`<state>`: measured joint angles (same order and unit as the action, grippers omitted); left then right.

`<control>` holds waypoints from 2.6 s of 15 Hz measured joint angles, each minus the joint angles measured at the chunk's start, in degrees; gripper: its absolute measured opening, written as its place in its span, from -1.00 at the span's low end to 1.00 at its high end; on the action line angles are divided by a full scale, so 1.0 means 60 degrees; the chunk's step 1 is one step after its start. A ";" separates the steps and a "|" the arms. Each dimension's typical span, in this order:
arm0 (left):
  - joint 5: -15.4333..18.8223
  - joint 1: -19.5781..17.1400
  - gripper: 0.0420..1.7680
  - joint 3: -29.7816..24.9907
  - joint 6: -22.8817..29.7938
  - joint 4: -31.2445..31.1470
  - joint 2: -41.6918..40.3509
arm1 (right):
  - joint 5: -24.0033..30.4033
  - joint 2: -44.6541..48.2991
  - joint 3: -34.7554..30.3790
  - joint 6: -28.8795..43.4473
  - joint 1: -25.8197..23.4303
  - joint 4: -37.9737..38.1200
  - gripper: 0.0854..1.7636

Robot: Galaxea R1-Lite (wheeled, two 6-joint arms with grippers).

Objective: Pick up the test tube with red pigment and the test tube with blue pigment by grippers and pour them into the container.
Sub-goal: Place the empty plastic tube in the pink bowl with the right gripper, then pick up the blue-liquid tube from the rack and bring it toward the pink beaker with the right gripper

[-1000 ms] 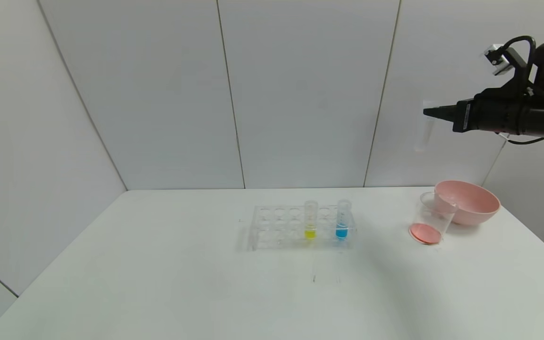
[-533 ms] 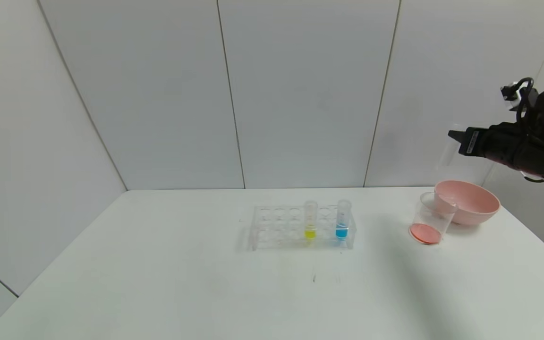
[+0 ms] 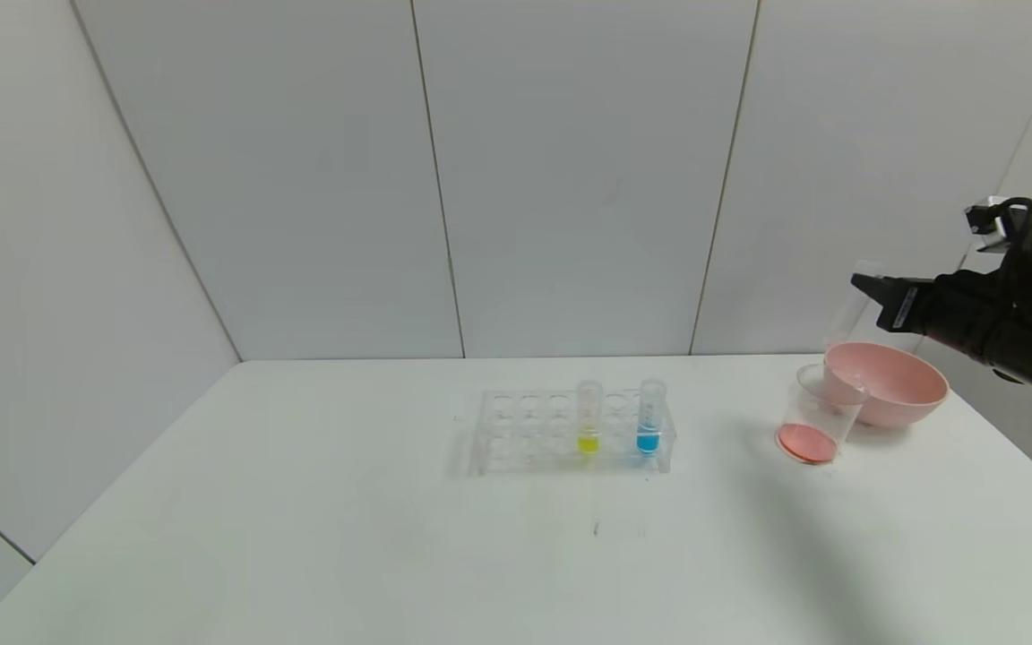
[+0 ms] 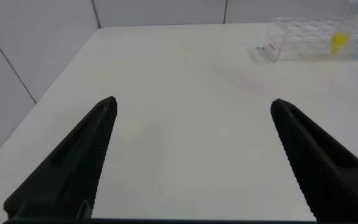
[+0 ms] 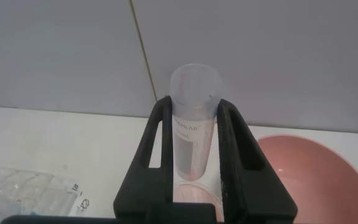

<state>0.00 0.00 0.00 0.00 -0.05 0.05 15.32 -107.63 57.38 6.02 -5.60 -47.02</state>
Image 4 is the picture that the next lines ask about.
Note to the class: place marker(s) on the clear plastic test tube rack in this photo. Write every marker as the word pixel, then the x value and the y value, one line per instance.
pixel 303 37

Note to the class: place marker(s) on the test tube with yellow pigment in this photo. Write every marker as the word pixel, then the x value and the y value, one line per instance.
pixel 339 42

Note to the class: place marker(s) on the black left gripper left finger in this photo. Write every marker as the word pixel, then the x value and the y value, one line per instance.
pixel 70 174

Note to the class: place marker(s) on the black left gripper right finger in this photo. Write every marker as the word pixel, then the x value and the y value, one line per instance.
pixel 328 168

